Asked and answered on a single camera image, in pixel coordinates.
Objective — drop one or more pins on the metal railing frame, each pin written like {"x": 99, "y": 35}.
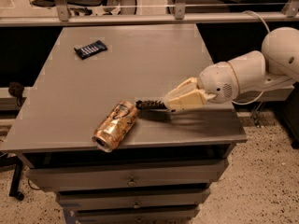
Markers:
{"x": 59, "y": 13}

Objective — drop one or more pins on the grey drawer cabinet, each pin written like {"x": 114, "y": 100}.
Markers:
{"x": 82, "y": 138}

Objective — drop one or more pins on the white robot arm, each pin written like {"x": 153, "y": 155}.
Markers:
{"x": 275, "y": 66}

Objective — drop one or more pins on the blue snack bar wrapper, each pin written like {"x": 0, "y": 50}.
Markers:
{"x": 91, "y": 49}

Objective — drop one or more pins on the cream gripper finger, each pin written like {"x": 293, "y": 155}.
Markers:
{"x": 186, "y": 86}
{"x": 191, "y": 100}

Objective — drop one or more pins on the dark chocolate rxbar wrapper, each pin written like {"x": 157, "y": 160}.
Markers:
{"x": 151, "y": 105}

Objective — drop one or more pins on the crushed orange soda can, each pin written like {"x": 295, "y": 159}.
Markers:
{"x": 115, "y": 126}

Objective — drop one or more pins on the black caster leg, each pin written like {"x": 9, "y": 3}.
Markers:
{"x": 14, "y": 161}

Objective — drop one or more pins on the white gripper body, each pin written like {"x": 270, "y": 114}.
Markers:
{"x": 217, "y": 80}

